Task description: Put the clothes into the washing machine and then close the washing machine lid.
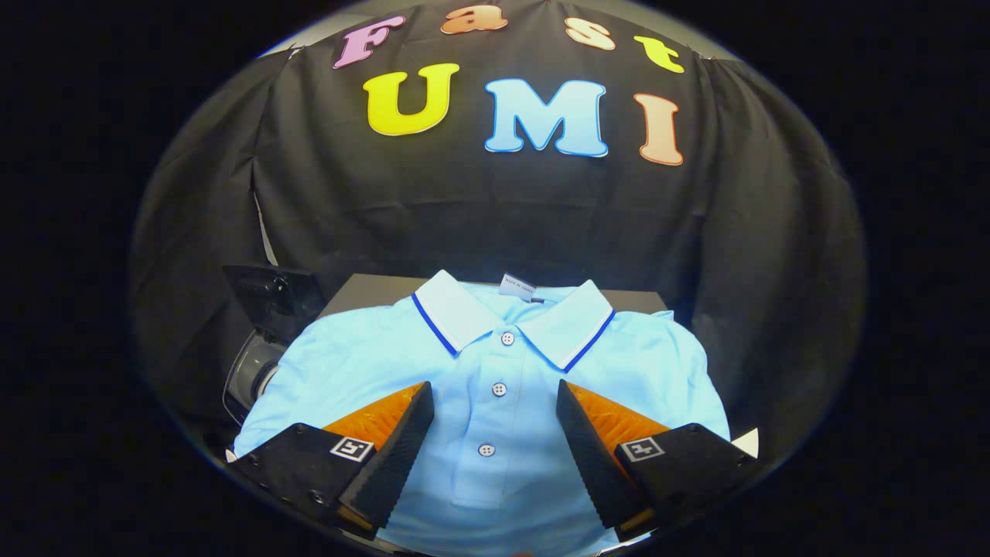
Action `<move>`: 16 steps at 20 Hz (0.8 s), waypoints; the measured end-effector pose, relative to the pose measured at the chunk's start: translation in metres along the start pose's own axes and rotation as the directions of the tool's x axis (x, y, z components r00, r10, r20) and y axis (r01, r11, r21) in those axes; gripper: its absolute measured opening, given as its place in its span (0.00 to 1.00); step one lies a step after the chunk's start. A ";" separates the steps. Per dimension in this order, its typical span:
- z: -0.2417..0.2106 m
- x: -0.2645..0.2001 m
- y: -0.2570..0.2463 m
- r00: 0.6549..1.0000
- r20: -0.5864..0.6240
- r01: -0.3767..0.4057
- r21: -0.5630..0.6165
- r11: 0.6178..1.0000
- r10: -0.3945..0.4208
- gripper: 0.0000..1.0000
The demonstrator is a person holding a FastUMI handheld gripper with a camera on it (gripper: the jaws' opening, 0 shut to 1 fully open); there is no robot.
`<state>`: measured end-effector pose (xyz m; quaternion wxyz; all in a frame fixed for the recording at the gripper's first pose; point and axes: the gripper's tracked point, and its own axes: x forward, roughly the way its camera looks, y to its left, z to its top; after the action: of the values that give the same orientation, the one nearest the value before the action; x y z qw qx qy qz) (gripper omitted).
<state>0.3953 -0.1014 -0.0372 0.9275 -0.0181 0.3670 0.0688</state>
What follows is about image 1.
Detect beige cabinet with dark top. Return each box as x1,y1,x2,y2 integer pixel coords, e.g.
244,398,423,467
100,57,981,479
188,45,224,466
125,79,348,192
319,273,667,318

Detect dark grey washing machine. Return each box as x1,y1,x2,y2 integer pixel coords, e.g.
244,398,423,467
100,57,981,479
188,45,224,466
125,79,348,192
222,263,326,426

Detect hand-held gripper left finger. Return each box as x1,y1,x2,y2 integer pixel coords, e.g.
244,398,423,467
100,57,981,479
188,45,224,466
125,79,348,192
226,381,435,541

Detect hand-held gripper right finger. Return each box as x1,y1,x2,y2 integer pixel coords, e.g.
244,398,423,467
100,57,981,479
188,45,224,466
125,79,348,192
556,381,759,542

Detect black backdrop cloth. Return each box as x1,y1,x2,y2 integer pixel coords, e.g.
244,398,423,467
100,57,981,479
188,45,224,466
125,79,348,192
131,0,867,465

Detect light blue polo shirt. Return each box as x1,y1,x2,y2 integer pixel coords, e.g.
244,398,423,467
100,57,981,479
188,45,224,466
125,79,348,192
232,269,732,557

